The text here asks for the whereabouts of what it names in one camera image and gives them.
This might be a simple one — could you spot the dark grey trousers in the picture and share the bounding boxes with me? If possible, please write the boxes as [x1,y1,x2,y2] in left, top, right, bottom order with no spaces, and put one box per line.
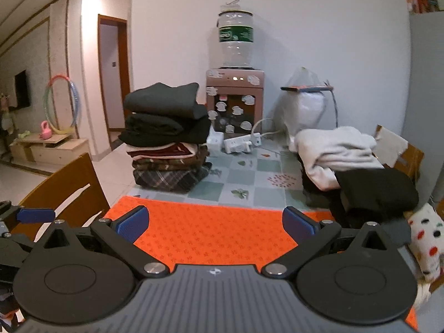
[123,83,207,120]

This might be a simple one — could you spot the orange patterned table mat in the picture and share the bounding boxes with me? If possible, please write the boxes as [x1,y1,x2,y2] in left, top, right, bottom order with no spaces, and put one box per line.
[107,197,415,332]

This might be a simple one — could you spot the wooden chair left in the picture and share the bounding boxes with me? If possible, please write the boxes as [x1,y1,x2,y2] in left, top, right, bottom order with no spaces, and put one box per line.
[20,153,110,228]

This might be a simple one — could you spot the checkered tablecloth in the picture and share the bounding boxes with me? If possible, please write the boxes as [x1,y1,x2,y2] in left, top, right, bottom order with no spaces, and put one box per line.
[129,139,313,211]

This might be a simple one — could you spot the white side cabinet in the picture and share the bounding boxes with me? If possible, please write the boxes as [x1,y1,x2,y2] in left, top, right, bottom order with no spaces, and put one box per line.
[9,134,90,165]

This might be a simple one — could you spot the grey plaid folded garment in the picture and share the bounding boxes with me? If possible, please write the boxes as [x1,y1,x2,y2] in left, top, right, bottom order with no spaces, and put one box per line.
[133,162,212,193]

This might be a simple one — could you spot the black garment right pile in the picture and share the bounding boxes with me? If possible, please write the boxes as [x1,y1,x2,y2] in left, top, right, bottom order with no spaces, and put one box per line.
[302,168,419,247]

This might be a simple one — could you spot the cream white sweater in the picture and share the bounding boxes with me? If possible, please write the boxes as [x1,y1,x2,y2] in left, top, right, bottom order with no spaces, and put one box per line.
[295,126,383,191]

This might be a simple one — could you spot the pink kettlebell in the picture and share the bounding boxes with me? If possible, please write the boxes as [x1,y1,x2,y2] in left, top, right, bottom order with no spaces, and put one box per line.
[39,120,53,140]

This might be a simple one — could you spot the maroon white folded garment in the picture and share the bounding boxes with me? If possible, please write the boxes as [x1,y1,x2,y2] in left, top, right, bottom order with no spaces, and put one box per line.
[126,143,199,160]

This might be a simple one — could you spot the black folded garment top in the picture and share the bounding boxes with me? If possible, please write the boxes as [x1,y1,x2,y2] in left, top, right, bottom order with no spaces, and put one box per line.
[119,113,211,147]

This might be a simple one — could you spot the white power strip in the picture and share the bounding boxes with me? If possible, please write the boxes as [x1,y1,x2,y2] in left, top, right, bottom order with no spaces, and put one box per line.
[223,132,262,154]

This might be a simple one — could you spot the white plastic bag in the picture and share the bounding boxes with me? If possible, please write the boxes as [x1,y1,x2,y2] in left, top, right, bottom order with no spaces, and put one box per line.
[273,67,337,140]

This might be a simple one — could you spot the white charger adapter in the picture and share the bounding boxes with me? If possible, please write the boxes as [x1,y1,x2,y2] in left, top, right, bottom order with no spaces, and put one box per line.
[205,125,224,157]

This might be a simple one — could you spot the cardboard box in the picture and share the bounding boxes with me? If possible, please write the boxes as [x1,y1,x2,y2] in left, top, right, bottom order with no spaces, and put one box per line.
[372,125,425,183]

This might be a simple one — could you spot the colourful hula hoop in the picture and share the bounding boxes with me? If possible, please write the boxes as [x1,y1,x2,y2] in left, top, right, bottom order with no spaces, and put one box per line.
[43,72,80,138]

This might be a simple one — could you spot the white spotted cushion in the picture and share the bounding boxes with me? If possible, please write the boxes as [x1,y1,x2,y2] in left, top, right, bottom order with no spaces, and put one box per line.
[408,203,443,283]

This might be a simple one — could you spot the pink water dispenser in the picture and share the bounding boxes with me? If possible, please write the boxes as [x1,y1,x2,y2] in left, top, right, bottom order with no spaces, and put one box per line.
[206,68,265,138]

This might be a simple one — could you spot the grey refrigerator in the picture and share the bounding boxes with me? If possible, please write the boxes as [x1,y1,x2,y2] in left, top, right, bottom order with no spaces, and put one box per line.
[402,11,443,205]

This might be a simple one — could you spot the clear water bottle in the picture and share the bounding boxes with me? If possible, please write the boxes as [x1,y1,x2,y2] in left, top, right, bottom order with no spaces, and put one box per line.
[217,0,254,69]

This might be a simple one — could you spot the wall television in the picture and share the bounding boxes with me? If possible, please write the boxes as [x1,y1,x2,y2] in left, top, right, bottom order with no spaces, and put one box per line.
[14,70,31,110]

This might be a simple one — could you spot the brown door frame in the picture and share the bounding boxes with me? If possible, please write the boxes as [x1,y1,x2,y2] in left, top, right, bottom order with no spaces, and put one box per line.
[97,14,130,150]

